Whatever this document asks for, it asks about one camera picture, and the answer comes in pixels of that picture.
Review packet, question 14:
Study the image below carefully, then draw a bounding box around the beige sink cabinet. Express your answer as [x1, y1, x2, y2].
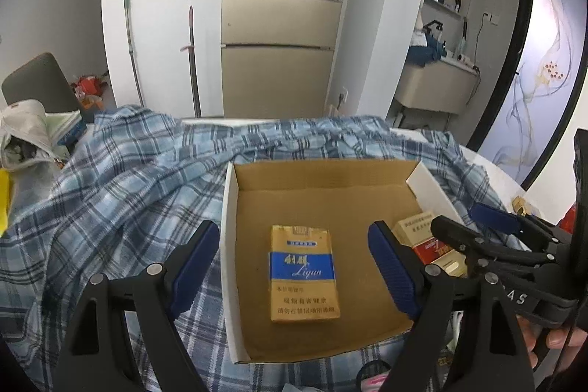
[395, 57, 481, 115]

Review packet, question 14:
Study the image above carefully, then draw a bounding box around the black framed floral door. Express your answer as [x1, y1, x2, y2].
[466, 0, 588, 191]

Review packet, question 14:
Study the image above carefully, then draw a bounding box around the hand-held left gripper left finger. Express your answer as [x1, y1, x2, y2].
[57, 220, 221, 392]

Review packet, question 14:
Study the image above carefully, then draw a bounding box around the red and white cigarette pack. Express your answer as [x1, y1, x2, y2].
[391, 211, 469, 278]

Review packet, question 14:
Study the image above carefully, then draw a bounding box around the yellow and blue cigarette pack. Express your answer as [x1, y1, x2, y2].
[268, 225, 341, 323]

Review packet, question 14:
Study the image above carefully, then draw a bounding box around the white bag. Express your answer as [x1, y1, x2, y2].
[0, 99, 69, 170]

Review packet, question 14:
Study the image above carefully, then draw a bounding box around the person's right hand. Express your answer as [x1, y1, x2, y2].
[517, 317, 582, 369]

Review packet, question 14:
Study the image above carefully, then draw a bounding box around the cardboard box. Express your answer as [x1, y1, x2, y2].
[220, 158, 465, 365]

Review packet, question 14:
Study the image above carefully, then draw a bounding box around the stack of books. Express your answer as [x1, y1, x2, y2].
[46, 109, 88, 147]

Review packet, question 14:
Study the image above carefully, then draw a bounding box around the blue plaid cloth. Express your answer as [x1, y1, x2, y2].
[0, 105, 524, 392]

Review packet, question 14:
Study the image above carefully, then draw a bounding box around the green handled mop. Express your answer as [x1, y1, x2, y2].
[122, 0, 145, 108]

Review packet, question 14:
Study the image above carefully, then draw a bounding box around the pink round object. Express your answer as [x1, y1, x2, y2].
[358, 360, 396, 392]

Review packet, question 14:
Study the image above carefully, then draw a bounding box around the red toy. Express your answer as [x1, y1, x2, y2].
[71, 74, 108, 99]

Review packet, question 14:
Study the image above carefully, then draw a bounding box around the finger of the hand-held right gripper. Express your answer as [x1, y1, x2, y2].
[469, 203, 571, 253]
[431, 215, 559, 278]

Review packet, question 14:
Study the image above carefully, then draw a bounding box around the yellow sheet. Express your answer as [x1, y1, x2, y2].
[0, 169, 12, 237]

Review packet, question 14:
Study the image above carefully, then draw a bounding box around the grey chair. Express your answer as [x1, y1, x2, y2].
[1, 52, 83, 122]

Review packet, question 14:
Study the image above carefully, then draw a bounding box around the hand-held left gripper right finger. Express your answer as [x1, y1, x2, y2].
[366, 220, 543, 392]

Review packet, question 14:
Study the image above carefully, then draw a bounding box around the gold refrigerator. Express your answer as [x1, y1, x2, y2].
[219, 0, 356, 119]

